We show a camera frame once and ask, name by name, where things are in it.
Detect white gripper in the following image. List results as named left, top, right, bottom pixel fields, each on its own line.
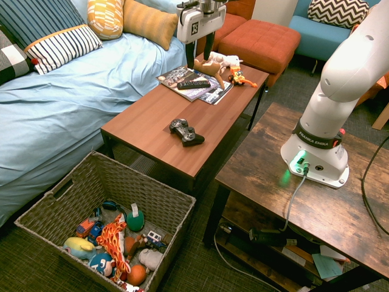
left=176, top=5, right=227, bottom=69

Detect black gamepad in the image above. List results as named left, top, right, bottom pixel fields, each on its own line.
left=169, top=118, right=205, bottom=148

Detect grey woven basket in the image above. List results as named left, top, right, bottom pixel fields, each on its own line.
left=13, top=150, right=197, bottom=292

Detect brown plush animal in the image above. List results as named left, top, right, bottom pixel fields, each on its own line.
left=193, top=58, right=226, bottom=91

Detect white plush animal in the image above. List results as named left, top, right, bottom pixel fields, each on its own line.
left=208, top=51, right=244, bottom=74

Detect black remote control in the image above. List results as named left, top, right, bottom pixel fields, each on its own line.
left=176, top=79, right=212, bottom=91

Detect grey cover magazine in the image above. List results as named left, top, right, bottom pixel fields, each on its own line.
left=155, top=64, right=213, bottom=103

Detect orange tufted ottoman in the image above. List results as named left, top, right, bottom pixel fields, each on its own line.
left=196, top=12, right=247, bottom=59
left=218, top=19, right=302, bottom=88

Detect orange toy vehicle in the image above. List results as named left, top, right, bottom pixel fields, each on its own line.
left=228, top=66, right=258, bottom=89

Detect blue cover magazine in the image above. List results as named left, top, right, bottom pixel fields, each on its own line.
left=198, top=79, right=235, bottom=106

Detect mustard ribbed pillow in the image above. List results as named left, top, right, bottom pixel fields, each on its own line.
left=122, top=0, right=179, bottom=51

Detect red-brown wooden coffee table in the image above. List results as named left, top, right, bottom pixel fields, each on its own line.
left=100, top=52, right=270, bottom=196

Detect yellow patterned pillow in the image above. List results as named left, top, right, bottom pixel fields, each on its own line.
left=87, top=0, right=126, bottom=41

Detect blue armchair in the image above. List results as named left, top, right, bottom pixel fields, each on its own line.
left=288, top=0, right=382, bottom=77

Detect white striped orange-trimmed pillow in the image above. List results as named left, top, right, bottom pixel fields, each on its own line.
left=24, top=24, right=104, bottom=75

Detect sofa with light blue cover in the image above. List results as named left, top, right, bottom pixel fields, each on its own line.
left=0, top=0, right=188, bottom=229

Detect black white chevron pillow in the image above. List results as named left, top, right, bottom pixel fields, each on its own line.
left=307, top=0, right=371, bottom=30

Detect rustic brown robot table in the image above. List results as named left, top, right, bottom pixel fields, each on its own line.
left=202, top=102, right=389, bottom=292

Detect navy striped large cushion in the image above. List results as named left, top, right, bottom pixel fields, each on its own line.
left=0, top=0, right=87, bottom=50

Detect blue and black headphones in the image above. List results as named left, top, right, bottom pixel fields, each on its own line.
left=92, top=200, right=127, bottom=220

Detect green plush with white tag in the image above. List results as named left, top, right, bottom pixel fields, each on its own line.
left=125, top=203, right=145, bottom=231

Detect black and white checked pillow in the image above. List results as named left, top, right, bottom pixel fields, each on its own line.
left=0, top=27, right=35, bottom=86

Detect light wooden furniture leg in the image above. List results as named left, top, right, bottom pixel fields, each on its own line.
left=371, top=100, right=389, bottom=131

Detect white and blue toy jeep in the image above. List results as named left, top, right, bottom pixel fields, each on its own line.
left=146, top=230, right=168, bottom=254

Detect black power box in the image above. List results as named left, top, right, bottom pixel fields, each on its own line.
left=248, top=228, right=298, bottom=248

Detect brown toy figure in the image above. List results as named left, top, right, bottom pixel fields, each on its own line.
left=125, top=234, right=149, bottom=263

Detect orange flame pattern plush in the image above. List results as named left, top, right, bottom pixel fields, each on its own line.
left=96, top=213, right=132, bottom=283

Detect blue police toy car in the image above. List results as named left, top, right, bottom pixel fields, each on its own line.
left=87, top=221, right=105, bottom=247

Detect orange toy truck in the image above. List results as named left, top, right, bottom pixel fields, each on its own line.
left=75, top=217, right=100, bottom=238

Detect grey plush toy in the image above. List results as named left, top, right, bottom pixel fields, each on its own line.
left=138, top=248, right=164, bottom=271

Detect yellow and blue plush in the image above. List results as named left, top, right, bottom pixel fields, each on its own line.
left=62, top=237, right=98, bottom=260

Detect orange ball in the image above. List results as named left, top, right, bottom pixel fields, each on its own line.
left=126, top=264, right=148, bottom=287

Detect Captain America plush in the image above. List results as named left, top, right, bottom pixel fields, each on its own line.
left=88, top=252, right=118, bottom=278

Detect red and white fire truck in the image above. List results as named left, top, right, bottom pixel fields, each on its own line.
left=114, top=279, right=145, bottom=292

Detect green paper sheet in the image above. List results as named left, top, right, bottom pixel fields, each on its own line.
left=312, top=252, right=345, bottom=281

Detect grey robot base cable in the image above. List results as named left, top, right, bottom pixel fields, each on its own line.
left=278, top=165, right=310, bottom=232

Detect white floor cable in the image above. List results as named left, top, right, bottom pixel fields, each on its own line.
left=213, top=224, right=282, bottom=292

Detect thick black cable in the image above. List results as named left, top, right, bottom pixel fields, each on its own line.
left=360, top=142, right=389, bottom=238

